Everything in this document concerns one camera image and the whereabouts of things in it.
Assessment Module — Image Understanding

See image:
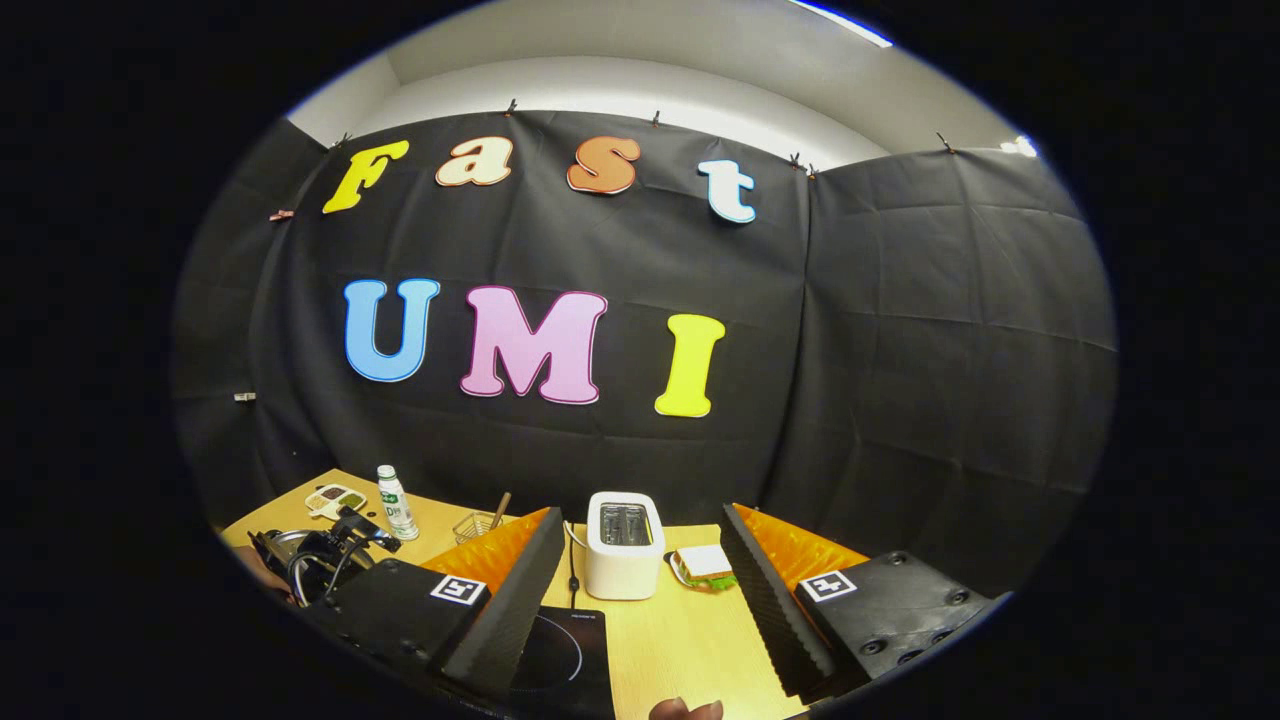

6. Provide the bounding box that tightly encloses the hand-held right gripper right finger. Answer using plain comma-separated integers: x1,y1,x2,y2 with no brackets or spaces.
720,503,1001,706

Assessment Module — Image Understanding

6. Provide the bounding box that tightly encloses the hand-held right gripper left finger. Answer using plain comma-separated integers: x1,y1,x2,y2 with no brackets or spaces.
300,506,567,706

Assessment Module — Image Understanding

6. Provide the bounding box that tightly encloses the black induction cooktop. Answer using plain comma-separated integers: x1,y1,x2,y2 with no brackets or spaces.
505,606,617,720

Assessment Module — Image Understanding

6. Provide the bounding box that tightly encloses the white divided bean dish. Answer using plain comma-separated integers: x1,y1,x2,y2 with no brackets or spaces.
304,484,369,522

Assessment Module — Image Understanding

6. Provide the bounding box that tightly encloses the white drink bottle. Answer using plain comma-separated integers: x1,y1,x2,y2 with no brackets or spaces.
376,465,421,542

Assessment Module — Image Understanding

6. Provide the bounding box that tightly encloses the toy sandwich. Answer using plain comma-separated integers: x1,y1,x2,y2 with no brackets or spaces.
670,544,740,592

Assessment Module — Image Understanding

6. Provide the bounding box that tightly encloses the white toaster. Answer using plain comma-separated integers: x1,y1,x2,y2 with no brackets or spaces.
585,491,667,601

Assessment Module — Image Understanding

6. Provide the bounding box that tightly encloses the black backdrop cloth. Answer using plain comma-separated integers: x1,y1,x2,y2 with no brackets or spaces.
170,108,1118,601

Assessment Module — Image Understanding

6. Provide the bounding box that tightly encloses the long ceiling light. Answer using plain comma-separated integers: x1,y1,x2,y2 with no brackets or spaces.
790,0,894,49

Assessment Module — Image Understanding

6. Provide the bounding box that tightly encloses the metal wire utensil holder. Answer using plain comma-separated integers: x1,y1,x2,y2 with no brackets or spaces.
452,511,507,546

